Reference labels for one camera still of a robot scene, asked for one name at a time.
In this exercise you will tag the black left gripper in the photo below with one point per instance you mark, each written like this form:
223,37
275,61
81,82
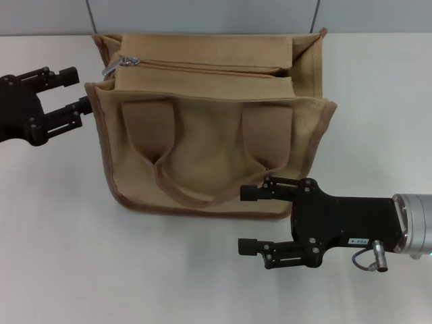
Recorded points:
17,111

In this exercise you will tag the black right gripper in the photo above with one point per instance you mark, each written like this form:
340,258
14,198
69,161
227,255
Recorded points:
344,222

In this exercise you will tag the silver zipper pull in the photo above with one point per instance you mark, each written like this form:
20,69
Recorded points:
126,61

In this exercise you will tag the khaki canvas food bag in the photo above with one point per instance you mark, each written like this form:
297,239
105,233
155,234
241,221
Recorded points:
206,141

